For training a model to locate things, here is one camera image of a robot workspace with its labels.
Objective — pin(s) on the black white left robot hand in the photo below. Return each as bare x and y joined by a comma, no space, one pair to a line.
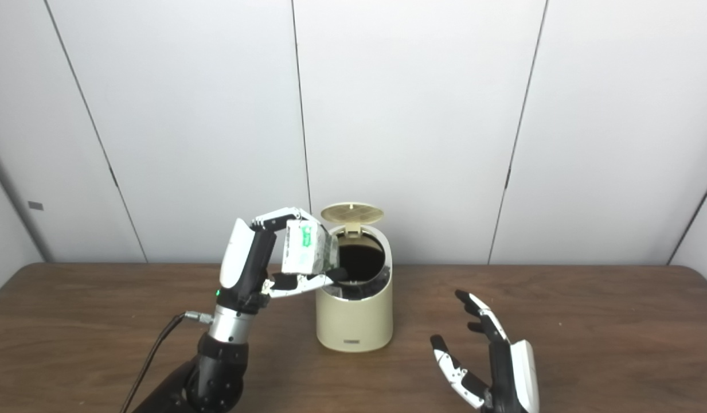
244,269

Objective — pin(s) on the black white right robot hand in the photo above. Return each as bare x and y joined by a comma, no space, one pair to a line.
522,373

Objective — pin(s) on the green white milk carton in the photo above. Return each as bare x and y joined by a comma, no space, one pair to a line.
307,246

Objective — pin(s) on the cream-colored round bin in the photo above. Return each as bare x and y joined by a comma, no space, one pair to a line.
353,321

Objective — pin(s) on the cream round bin lid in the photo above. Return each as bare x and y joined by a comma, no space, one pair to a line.
352,213

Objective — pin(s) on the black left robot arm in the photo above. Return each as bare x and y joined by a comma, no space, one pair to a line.
221,367

